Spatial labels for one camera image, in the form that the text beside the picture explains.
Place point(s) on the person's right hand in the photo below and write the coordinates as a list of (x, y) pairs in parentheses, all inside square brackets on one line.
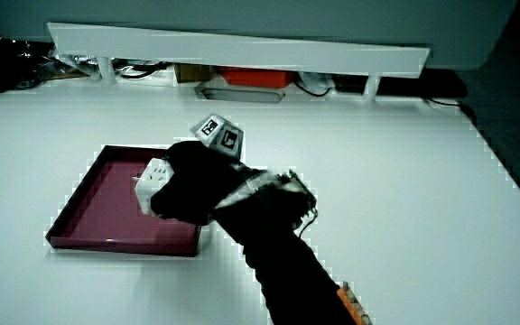
[(197, 185)]

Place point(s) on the dark red square tray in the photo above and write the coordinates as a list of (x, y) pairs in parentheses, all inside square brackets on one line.
[(106, 212)]

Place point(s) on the white raised shelf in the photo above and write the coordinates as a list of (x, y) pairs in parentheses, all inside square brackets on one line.
[(242, 52)]

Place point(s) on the black plastic bag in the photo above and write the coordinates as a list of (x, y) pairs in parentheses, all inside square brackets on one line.
[(2, 63)]

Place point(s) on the person's right forearm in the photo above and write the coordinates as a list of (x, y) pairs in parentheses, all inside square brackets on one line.
[(287, 253)]

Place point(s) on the brown cardboard box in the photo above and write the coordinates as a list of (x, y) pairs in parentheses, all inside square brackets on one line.
[(192, 72)]

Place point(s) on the white cube socket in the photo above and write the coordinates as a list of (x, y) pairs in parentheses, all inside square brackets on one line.
[(151, 180)]

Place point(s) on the orange box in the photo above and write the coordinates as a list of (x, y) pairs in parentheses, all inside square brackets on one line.
[(255, 77)]

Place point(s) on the grey oblong tray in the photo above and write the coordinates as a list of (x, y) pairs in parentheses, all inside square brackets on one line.
[(242, 95)]

